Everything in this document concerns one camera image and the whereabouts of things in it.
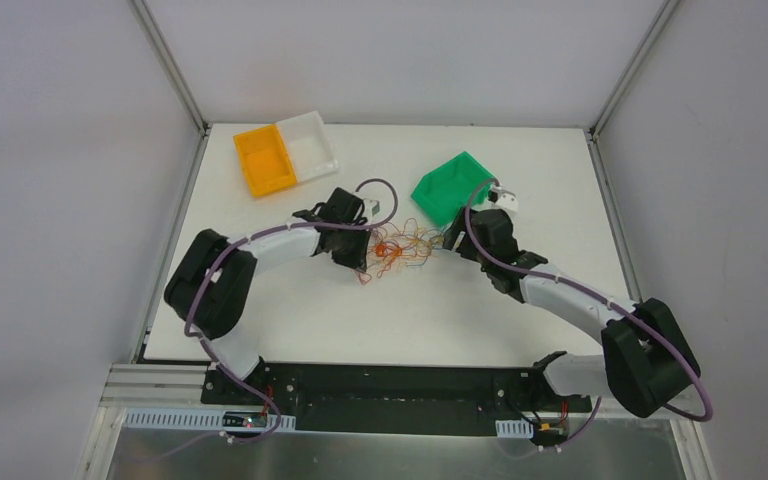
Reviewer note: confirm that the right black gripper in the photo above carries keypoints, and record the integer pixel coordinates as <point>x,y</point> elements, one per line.
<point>459,234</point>

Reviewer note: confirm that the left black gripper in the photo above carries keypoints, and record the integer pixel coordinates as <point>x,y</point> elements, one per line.
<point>355,245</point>

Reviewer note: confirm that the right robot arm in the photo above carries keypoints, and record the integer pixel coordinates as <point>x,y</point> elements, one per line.
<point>645,360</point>

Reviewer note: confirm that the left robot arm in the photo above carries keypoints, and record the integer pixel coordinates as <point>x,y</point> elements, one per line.
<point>212,282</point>

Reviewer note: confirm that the green plastic bin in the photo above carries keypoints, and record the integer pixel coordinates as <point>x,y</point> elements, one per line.
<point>443,191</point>

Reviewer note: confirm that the white plastic bin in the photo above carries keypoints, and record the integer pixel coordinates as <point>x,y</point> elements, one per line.
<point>308,146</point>

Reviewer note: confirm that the orange plastic bin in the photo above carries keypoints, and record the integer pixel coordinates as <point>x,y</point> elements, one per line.
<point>265,161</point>

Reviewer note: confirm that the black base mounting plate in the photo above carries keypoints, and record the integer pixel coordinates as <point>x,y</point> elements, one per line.
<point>453,401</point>

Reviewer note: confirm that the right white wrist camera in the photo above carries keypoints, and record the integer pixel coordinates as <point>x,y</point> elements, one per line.
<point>503,199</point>

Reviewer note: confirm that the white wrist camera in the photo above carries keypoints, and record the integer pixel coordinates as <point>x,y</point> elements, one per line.
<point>503,199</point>
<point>369,211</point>

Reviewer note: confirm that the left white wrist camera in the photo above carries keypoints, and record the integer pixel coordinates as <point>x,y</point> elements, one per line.
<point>369,211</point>

